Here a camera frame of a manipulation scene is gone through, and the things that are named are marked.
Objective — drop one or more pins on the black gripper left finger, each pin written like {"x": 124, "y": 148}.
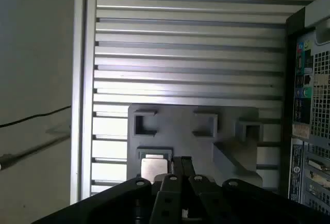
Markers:
{"x": 170, "y": 195}

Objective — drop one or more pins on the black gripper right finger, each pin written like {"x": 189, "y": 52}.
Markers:
{"x": 198, "y": 195}

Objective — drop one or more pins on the silver square CPU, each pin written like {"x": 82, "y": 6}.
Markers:
{"x": 154, "y": 168}

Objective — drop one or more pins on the grey plastic parts rack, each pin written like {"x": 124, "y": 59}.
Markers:
{"x": 180, "y": 131}

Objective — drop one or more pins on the black open PC case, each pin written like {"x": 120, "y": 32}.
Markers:
{"x": 319, "y": 79}

